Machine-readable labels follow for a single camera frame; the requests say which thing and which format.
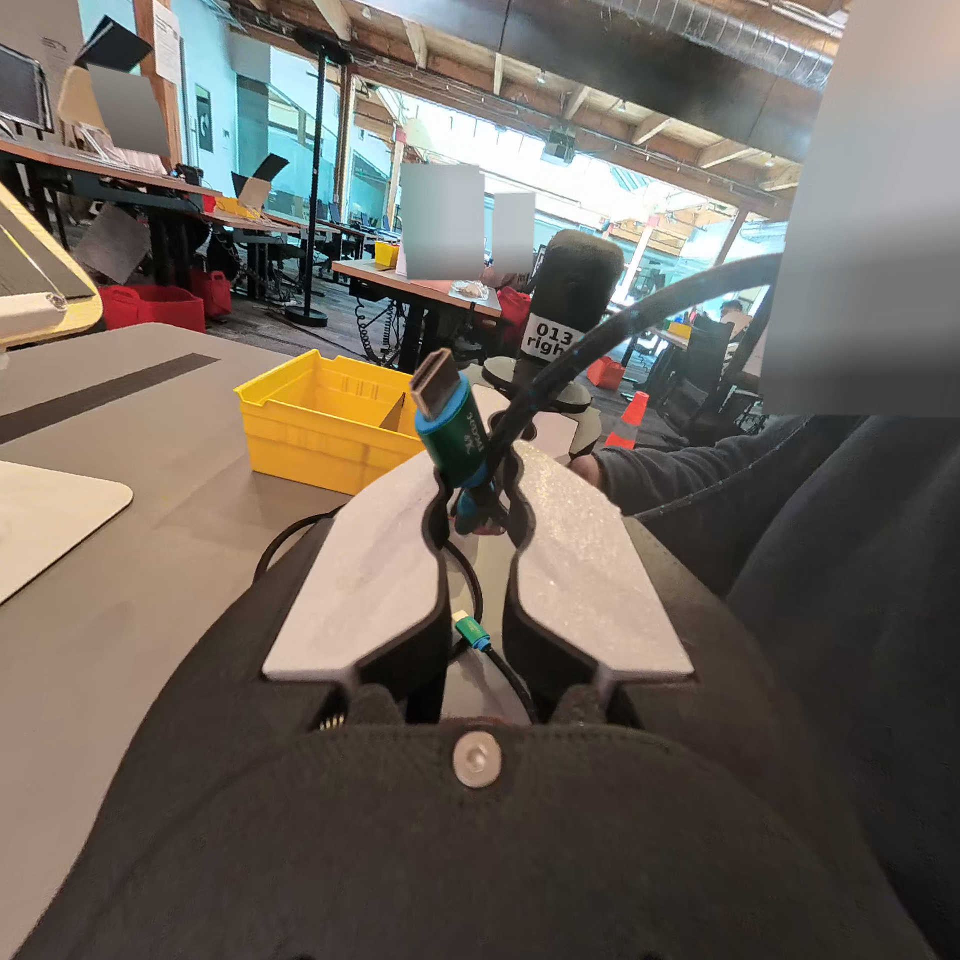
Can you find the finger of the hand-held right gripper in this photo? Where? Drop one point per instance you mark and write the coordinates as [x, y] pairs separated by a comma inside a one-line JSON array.
[[556, 436]]

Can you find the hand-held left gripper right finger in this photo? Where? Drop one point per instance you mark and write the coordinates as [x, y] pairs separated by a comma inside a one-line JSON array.
[[600, 600]]

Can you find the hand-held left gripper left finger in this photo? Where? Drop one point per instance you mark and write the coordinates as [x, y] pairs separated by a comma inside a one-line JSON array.
[[360, 592]]

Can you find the black twist tie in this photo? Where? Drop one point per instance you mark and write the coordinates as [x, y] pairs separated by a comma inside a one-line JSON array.
[[529, 431]]

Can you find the person's right forearm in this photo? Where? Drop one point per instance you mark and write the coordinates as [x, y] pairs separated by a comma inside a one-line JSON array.
[[697, 487]]

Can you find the person's right hand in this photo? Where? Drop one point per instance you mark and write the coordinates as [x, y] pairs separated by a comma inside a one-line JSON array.
[[586, 471]]

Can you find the orange traffic cone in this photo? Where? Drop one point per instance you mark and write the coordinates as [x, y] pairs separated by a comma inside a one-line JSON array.
[[628, 427]]

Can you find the red bag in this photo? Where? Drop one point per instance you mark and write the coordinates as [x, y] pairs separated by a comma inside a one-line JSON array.
[[514, 315]]

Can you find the small red crate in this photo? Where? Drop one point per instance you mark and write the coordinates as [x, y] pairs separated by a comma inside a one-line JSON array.
[[606, 373]]

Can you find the yellow plastic bin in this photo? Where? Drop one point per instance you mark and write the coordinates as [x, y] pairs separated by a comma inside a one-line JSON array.
[[322, 442]]

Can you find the light wooden work desk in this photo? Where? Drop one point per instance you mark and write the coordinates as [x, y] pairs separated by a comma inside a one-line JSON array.
[[405, 281]]

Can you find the person's dark sweater torso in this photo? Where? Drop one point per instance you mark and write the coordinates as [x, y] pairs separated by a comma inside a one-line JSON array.
[[862, 637]]

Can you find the black floor lamp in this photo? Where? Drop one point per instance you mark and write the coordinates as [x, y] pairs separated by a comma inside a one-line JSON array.
[[315, 187]]

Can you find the wooden board stand white base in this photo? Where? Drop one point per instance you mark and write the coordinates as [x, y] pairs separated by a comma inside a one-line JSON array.
[[45, 517]]

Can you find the small tilted board stand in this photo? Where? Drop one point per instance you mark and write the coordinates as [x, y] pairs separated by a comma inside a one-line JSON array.
[[259, 187], [112, 45]]

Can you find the low red basket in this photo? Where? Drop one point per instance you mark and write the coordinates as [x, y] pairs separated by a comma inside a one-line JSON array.
[[150, 307]]

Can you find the grey hanging board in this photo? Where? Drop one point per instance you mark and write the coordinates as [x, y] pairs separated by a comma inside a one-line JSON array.
[[112, 244]]

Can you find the grey desk monitor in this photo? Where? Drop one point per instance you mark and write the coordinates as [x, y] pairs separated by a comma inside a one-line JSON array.
[[22, 86]]

